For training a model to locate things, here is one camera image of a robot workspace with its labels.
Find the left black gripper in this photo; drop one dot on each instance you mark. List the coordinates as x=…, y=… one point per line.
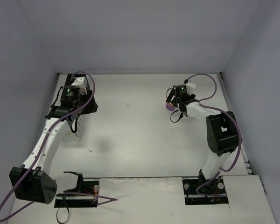
x=89, y=107

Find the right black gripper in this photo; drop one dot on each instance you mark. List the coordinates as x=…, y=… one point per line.
x=171, y=100

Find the purple and lime lego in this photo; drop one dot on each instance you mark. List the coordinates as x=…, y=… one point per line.
x=170, y=107

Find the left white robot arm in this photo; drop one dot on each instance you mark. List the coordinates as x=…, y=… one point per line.
x=32, y=181

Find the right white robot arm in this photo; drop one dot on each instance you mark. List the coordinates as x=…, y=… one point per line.
x=221, y=131

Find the white slotted container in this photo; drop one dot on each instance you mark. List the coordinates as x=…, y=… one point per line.
x=76, y=130

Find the black slotted container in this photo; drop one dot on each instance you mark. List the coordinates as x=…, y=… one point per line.
x=67, y=78

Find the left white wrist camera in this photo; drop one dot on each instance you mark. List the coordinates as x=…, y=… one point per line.
x=81, y=82

